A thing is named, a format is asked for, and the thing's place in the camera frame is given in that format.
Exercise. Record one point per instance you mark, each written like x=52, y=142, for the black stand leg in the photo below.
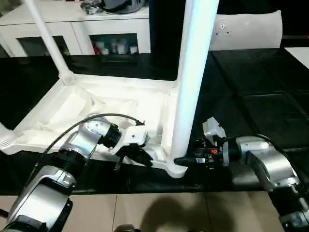
x=3, y=212

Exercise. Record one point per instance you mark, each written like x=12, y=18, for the red packet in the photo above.
x=97, y=48

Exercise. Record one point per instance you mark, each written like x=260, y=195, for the black bundle in plastic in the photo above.
x=91, y=7

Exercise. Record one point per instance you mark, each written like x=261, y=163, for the white flat board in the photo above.
x=299, y=56

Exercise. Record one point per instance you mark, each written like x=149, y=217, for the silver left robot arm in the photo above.
x=72, y=149

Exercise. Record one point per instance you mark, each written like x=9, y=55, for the black table mat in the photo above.
x=253, y=84

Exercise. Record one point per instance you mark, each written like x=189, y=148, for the black cabinet with gold label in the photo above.
x=166, y=36

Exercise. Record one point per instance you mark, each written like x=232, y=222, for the white sideboard cabinet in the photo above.
x=48, y=26

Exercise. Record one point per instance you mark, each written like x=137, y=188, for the grey round bag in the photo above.
x=120, y=6

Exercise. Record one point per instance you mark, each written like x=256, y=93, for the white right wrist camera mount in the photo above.
x=212, y=128

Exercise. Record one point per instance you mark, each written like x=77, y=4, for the small white cup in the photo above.
x=133, y=50
x=105, y=52

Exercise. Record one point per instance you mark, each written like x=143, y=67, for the white plastic table top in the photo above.
x=120, y=96

